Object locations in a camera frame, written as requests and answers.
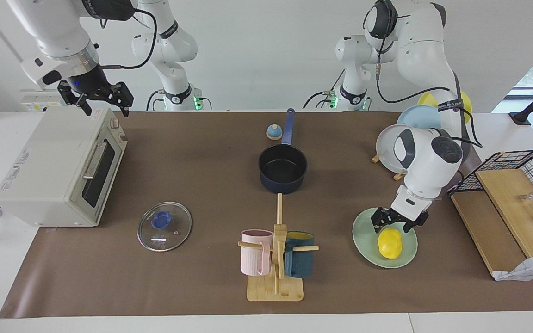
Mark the glass lid blue knob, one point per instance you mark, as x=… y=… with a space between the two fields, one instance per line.
x=174 y=236

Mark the dark blue saucepan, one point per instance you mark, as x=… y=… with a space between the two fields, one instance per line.
x=283 y=171

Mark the mint green plate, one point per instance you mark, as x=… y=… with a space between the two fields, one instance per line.
x=366 y=245

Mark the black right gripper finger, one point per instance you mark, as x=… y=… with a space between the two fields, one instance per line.
x=126 y=111
x=86 y=109

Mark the white power strip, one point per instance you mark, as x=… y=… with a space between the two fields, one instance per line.
x=33 y=101

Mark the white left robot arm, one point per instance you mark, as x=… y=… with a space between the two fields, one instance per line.
x=421 y=46

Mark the dark teal mug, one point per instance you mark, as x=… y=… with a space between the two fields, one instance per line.
x=300 y=263

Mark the brown table mat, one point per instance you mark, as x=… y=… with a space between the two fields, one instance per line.
x=178 y=162

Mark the yellow lemon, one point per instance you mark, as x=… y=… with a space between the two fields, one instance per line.
x=390 y=244

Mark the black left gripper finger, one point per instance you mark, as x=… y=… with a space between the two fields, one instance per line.
x=407 y=227
x=377 y=227

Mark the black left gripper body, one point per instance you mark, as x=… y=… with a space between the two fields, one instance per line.
x=393 y=217

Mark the light blue plate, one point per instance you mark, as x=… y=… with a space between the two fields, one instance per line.
x=419 y=118

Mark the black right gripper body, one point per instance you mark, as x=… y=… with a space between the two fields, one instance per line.
x=93 y=85

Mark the wooden mug rack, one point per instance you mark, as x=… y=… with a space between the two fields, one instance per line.
x=275 y=289

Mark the wooden plate rack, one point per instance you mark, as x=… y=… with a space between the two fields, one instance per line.
x=399 y=176

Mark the pink ribbed mug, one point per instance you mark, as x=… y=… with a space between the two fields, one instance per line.
x=253 y=254

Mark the white patterned cloth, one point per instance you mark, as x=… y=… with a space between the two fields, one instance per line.
x=530 y=268

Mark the yellow plate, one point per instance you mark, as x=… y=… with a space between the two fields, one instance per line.
x=428 y=99

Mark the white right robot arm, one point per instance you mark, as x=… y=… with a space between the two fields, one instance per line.
x=58 y=37

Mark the beige toaster oven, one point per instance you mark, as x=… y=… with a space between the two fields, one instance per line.
x=49 y=171

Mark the wooden shelf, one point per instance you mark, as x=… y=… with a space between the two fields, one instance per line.
x=507 y=203

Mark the grey plate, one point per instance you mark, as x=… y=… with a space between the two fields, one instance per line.
x=386 y=148

